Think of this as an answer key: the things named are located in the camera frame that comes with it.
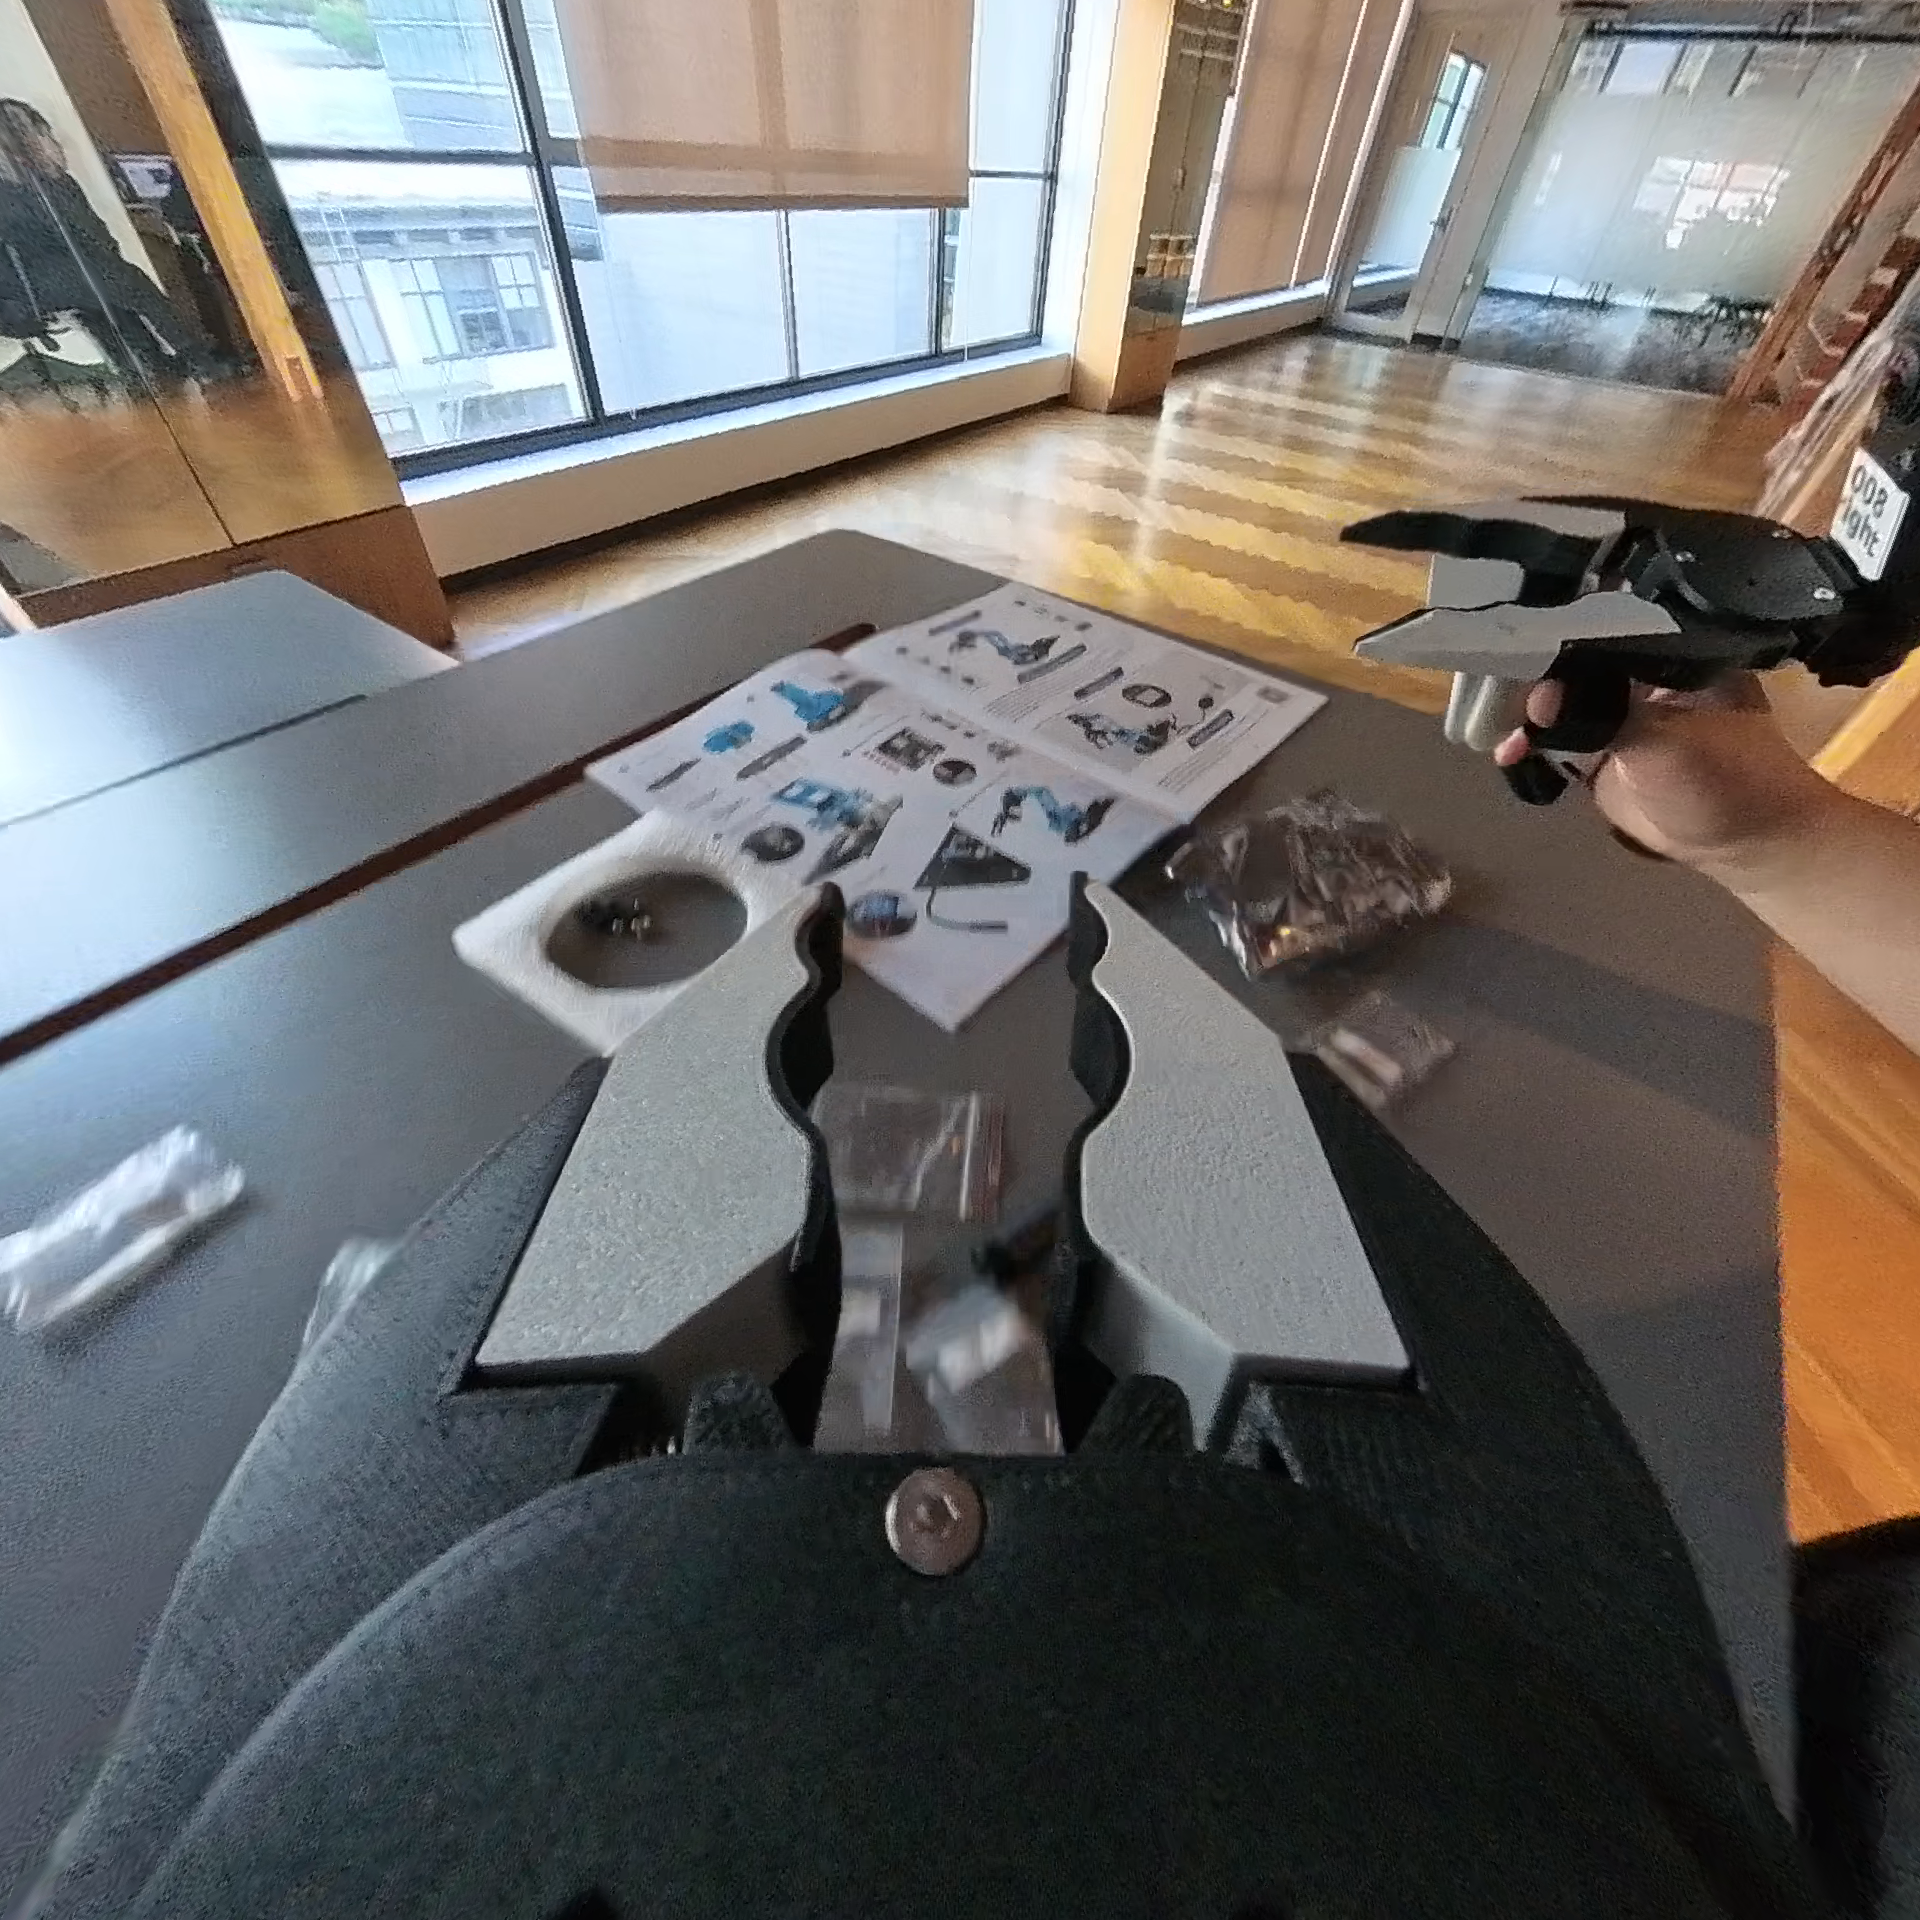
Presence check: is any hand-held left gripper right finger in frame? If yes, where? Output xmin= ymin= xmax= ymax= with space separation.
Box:
xmin=1049 ymin=878 xmax=1415 ymax=1454

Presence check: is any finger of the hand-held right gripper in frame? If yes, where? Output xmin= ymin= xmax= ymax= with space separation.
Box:
xmin=1351 ymin=590 xmax=1685 ymax=670
xmin=1340 ymin=503 xmax=1631 ymax=607

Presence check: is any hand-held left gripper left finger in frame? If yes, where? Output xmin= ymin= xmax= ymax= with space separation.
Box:
xmin=471 ymin=881 xmax=847 ymax=1455

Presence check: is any white foam block round hole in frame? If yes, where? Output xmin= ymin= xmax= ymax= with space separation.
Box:
xmin=452 ymin=808 xmax=819 ymax=1052

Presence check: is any grey desk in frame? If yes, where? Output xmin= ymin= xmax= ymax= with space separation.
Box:
xmin=0 ymin=527 xmax=1800 ymax=1847

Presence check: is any adjacent dark desk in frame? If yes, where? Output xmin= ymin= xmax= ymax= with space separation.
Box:
xmin=0 ymin=567 xmax=460 ymax=830

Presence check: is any person's right hand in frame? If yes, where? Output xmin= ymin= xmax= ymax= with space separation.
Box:
xmin=1492 ymin=668 xmax=1828 ymax=868

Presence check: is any scatter of clear parts bags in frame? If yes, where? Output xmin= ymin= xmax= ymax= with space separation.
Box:
xmin=0 ymin=988 xmax=1461 ymax=1454

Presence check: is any large clear bag of screws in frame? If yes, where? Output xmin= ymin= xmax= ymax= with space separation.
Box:
xmin=1164 ymin=791 xmax=1456 ymax=980

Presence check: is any frosted glass partition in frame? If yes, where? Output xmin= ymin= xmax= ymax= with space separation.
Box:
xmin=1477 ymin=6 xmax=1876 ymax=396

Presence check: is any printed instruction booklet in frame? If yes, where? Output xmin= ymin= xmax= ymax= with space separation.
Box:
xmin=584 ymin=583 xmax=1333 ymax=1033

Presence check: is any beige roller blind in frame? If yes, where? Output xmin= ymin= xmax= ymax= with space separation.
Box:
xmin=550 ymin=0 xmax=975 ymax=214

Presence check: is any dark framed window wall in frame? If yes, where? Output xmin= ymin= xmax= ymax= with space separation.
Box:
xmin=211 ymin=0 xmax=1081 ymax=458

